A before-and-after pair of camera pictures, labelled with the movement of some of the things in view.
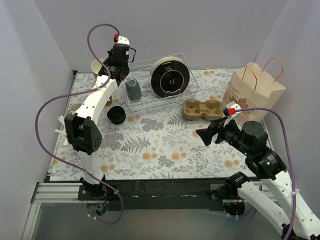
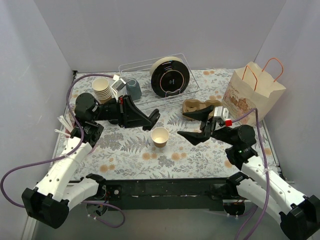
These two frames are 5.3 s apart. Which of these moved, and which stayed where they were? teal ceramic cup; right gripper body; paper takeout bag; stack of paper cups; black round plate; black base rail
Moved: right gripper body; stack of paper cups
Stayed: teal ceramic cup; black round plate; paper takeout bag; black base rail
